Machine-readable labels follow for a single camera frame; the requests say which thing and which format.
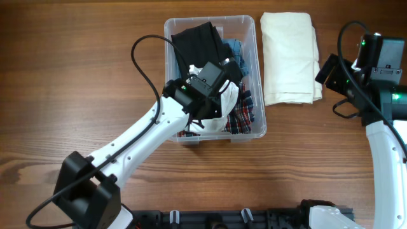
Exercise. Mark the clear plastic storage bin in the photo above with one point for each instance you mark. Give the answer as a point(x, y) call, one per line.
point(241, 27)

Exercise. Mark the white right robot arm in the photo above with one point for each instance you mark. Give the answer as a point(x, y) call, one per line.
point(381, 103)

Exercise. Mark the cream cloth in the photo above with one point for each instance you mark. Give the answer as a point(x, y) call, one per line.
point(291, 59)

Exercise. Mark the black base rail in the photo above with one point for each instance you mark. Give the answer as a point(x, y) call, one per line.
point(242, 219)

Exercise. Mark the black garment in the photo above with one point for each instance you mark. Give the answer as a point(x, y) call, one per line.
point(203, 44)

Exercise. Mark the blue denim jeans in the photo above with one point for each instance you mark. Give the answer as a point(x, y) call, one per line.
point(236, 49)

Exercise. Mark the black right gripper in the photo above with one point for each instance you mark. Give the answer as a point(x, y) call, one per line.
point(334, 81)

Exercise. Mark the white printed t-shirt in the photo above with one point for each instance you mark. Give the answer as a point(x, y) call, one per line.
point(228, 95)

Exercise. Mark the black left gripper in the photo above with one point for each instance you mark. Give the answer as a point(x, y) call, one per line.
point(217, 110)

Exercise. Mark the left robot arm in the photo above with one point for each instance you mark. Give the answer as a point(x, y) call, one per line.
point(88, 188)

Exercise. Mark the red navy plaid shirt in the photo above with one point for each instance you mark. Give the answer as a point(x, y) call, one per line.
point(238, 121)

